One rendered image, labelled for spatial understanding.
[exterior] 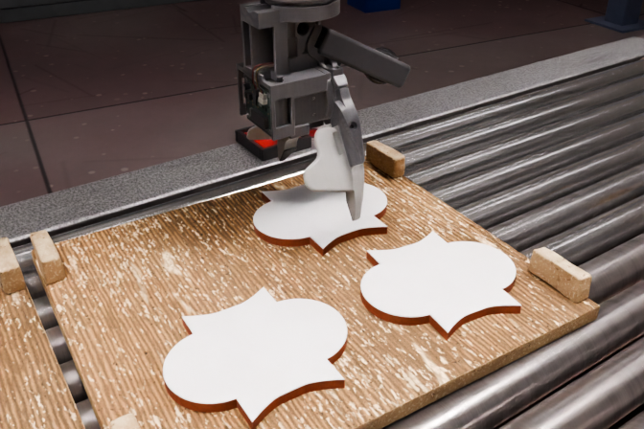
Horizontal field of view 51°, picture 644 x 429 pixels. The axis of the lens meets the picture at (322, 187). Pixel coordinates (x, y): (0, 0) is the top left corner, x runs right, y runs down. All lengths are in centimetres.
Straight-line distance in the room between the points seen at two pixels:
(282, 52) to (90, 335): 29
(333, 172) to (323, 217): 9
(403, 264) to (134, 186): 37
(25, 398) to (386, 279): 31
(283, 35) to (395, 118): 44
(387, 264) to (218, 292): 16
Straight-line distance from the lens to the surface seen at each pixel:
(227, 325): 57
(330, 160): 62
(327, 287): 62
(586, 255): 77
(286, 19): 59
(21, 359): 60
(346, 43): 64
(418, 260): 64
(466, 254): 66
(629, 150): 99
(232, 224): 71
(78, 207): 83
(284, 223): 69
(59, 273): 67
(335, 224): 69
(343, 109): 62
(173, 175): 87
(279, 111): 61
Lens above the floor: 132
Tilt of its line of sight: 29 degrees down
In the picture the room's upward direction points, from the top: straight up
